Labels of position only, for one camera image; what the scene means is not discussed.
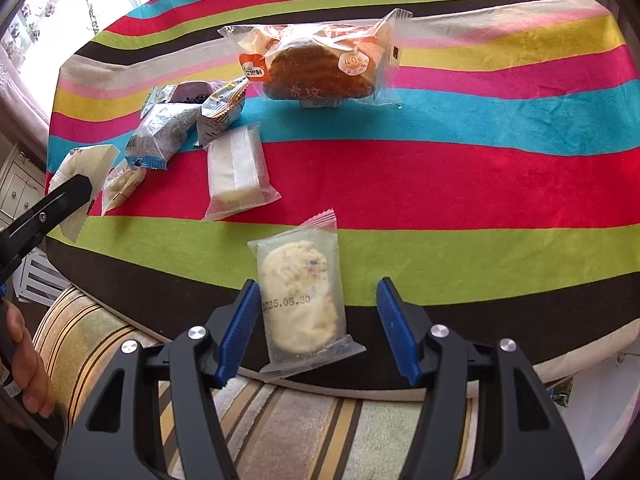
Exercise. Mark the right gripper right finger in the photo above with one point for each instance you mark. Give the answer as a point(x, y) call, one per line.
point(520, 433)

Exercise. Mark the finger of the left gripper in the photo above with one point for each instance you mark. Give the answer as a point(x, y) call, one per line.
point(61, 203)

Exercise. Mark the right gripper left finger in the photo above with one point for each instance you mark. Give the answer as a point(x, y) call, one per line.
point(117, 433)

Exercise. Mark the white nougat packet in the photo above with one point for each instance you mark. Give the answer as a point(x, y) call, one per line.
point(94, 162)

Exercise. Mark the clear white cake package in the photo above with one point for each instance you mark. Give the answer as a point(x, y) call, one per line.
point(237, 174)

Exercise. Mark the clear cookie package pink edge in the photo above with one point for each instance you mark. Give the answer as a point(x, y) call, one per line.
point(299, 276)

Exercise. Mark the orange tiger-stripe bread package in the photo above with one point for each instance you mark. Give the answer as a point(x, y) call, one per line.
point(323, 64)

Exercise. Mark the clear round-candies packet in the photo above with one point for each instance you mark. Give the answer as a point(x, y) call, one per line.
point(120, 184)

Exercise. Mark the person's left hand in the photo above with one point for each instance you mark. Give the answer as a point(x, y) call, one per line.
point(27, 365)

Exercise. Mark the white ornate cabinet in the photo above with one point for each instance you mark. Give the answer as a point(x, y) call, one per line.
point(22, 185)

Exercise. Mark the white slatted rack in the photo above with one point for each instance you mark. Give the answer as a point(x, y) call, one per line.
point(37, 281)

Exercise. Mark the left beige curtain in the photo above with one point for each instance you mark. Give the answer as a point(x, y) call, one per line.
point(22, 120)

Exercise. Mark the purple-rimmed white cardboard box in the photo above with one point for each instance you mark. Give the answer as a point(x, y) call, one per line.
point(598, 406)

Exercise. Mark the small green-white snack packet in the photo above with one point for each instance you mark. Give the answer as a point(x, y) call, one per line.
point(158, 95)

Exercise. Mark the pink wrapper dark print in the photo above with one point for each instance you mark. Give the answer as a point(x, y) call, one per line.
point(195, 91)

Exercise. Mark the colourful striped tablecloth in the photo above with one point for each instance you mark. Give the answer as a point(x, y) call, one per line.
point(502, 193)

